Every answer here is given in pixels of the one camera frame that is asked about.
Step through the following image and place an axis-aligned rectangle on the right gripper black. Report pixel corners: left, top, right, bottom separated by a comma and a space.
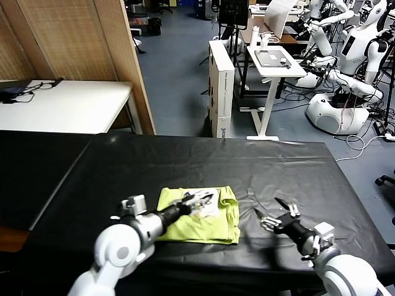
253, 197, 313, 246

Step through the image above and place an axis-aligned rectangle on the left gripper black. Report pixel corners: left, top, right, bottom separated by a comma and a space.
157, 193, 217, 228

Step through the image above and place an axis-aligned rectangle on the yellow-green t-shirt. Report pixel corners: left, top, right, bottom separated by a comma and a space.
154, 186, 241, 245

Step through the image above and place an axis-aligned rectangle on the black plastic table cover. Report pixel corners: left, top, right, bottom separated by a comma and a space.
18, 133, 395, 296

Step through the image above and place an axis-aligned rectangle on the black office chair base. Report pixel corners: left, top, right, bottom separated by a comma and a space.
375, 175, 395, 229

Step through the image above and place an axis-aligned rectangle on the tall white cardboard box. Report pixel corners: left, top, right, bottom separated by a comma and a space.
209, 39, 236, 139

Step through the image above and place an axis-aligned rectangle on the floor power strip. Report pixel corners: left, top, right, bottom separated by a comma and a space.
373, 121, 395, 141

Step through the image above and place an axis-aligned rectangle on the white standing desk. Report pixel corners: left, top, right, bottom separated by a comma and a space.
239, 45, 308, 142

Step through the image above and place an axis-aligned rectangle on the white rectangular table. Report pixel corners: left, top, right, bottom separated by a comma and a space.
0, 79, 143, 135

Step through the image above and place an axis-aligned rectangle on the grey closed laptop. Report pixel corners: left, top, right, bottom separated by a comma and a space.
254, 49, 293, 68

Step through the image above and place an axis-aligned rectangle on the black tripod stand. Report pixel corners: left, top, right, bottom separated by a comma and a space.
382, 46, 395, 130

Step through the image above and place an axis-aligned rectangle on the black side table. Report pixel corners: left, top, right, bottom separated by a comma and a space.
0, 129, 95, 232

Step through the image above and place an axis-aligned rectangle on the white desk gadget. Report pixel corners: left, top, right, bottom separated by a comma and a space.
260, 33, 275, 50

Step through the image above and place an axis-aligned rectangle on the white drink bottle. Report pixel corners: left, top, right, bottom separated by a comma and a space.
249, 25, 260, 49

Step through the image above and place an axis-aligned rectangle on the brown wooden table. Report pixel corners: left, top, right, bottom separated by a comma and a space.
239, 17, 312, 47

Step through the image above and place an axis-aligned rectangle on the white humanoid robot with base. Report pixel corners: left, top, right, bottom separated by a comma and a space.
294, 0, 389, 136

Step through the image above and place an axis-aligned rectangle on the black waste bin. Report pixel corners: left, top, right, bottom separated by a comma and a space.
149, 17, 163, 36

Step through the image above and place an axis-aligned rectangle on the white curved panel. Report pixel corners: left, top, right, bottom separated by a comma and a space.
265, 0, 300, 39

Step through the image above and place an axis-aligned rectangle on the wooden folding screen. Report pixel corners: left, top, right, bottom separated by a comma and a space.
0, 0, 157, 136

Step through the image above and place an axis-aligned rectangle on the black laptop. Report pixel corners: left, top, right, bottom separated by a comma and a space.
0, 79, 33, 96

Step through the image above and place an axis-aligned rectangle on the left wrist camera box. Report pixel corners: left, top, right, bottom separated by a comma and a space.
120, 194, 148, 218

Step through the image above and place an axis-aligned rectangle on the white floor cable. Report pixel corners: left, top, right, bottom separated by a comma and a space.
335, 134, 395, 163

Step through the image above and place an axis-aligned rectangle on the black cable with adapter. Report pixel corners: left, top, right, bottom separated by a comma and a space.
2, 77, 64, 104

